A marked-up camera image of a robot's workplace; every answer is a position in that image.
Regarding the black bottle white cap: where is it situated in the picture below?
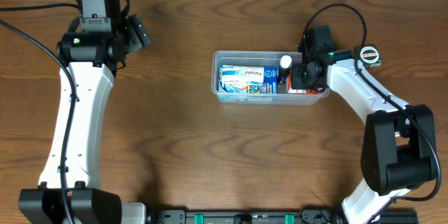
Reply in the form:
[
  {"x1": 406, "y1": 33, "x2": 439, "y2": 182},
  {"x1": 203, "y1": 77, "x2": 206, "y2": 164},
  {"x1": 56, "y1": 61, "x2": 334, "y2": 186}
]
[{"x1": 277, "y1": 55, "x2": 293, "y2": 84}]

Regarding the red small box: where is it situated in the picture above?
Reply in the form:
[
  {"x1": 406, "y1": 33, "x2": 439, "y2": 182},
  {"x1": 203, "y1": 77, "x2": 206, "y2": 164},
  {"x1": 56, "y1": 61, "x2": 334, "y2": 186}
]
[{"x1": 286, "y1": 73, "x2": 319, "y2": 95}]

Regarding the blue cooling patch box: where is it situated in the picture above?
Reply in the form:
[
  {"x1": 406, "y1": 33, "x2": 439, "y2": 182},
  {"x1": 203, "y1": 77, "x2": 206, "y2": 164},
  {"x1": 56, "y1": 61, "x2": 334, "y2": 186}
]
[{"x1": 218, "y1": 66, "x2": 278, "y2": 95}]

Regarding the white Panadol box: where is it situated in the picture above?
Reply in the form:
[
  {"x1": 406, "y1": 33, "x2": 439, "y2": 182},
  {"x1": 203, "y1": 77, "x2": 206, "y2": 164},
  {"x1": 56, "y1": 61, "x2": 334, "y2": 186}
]
[{"x1": 220, "y1": 65, "x2": 265, "y2": 83}]

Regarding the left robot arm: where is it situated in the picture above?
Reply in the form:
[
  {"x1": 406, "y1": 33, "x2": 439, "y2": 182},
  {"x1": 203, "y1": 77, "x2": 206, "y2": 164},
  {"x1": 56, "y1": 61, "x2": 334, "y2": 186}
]
[{"x1": 18, "y1": 0, "x2": 151, "y2": 223}]

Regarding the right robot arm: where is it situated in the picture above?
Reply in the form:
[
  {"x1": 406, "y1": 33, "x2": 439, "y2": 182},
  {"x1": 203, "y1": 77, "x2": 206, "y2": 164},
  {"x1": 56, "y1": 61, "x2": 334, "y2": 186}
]
[{"x1": 291, "y1": 25, "x2": 442, "y2": 223}]

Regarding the clear plastic container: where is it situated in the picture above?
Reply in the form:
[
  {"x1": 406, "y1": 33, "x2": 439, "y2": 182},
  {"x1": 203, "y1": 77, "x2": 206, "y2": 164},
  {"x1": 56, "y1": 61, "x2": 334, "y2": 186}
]
[{"x1": 211, "y1": 50, "x2": 330, "y2": 105}]

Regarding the green Zam-Buk box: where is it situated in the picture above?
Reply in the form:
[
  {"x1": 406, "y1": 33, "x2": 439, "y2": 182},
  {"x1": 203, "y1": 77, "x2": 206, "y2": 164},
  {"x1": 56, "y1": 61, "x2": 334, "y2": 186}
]
[{"x1": 355, "y1": 44, "x2": 382, "y2": 69}]

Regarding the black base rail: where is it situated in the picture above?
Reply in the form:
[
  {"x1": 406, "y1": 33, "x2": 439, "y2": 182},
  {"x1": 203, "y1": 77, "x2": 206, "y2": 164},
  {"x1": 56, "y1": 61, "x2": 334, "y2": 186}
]
[{"x1": 145, "y1": 208, "x2": 419, "y2": 224}]

